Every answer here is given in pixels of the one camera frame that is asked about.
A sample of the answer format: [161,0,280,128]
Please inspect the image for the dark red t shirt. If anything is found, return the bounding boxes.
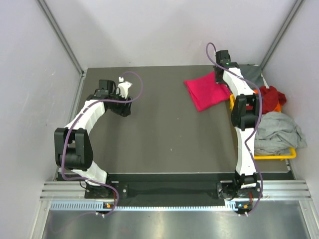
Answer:
[260,86,287,114]

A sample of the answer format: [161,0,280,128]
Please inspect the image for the folded dark grey t shirt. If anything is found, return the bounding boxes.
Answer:
[239,65,264,88]

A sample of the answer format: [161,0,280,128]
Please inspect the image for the light grey t shirt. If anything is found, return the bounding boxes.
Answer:
[255,112,307,156]

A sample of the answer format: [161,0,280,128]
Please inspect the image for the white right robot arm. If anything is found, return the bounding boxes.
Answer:
[215,50,260,197]

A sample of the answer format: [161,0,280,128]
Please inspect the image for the yellow plastic bin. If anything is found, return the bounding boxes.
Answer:
[229,94,297,160]

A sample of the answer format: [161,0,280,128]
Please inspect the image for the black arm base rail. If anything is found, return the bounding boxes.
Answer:
[85,173,261,206]

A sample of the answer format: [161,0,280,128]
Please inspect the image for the right aluminium corner post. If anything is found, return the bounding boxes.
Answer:
[260,0,306,70]

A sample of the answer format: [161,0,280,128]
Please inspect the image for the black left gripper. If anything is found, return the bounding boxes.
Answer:
[109,90,132,117]

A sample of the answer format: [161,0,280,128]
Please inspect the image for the left aluminium corner post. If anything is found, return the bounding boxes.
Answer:
[36,0,84,76]

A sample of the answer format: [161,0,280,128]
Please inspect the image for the pink t shirt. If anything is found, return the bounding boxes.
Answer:
[184,71,231,112]

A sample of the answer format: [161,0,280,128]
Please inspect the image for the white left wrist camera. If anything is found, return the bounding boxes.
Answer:
[116,77,133,99]

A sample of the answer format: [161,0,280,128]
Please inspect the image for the orange t shirt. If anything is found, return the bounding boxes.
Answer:
[263,93,282,114]

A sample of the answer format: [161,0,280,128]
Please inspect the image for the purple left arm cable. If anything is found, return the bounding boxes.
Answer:
[61,71,144,217]

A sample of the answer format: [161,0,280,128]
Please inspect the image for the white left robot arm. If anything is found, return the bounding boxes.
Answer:
[54,77,133,198]

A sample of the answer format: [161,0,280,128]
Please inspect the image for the slotted grey cable duct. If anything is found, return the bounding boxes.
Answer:
[50,201,249,212]

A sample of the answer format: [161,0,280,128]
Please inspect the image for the aluminium corner post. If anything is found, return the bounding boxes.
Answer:
[260,0,306,70]
[36,0,84,76]

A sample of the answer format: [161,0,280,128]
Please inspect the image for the aluminium frame rail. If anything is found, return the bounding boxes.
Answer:
[40,180,312,201]

